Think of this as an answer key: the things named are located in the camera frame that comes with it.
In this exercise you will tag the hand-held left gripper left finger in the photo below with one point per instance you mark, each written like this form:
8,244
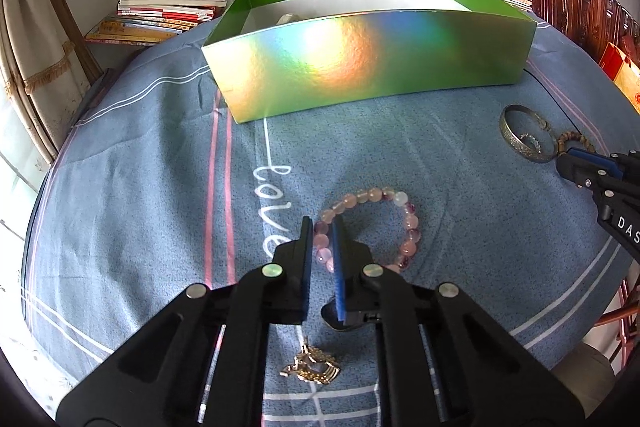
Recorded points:
306,272

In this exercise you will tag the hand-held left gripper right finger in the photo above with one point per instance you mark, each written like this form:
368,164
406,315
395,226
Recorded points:
337,277

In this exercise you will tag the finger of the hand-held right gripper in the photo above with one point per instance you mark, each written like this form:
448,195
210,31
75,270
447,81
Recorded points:
585,174
592,158

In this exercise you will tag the iridescent green box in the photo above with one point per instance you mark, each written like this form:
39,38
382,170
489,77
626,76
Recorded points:
350,57

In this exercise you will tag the yellow red paper bag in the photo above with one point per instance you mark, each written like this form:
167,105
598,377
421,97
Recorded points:
630,82

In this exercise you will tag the silver bangle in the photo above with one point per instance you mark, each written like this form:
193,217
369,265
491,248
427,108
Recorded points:
506,132

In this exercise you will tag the grey round stool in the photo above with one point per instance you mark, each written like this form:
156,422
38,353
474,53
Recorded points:
587,372

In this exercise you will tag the small stack of books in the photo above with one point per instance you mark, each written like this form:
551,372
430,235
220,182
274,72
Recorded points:
165,14

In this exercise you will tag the beige curtain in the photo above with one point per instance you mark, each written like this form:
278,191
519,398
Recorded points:
35,57

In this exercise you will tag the wooden chair frame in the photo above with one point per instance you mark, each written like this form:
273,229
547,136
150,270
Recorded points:
617,314

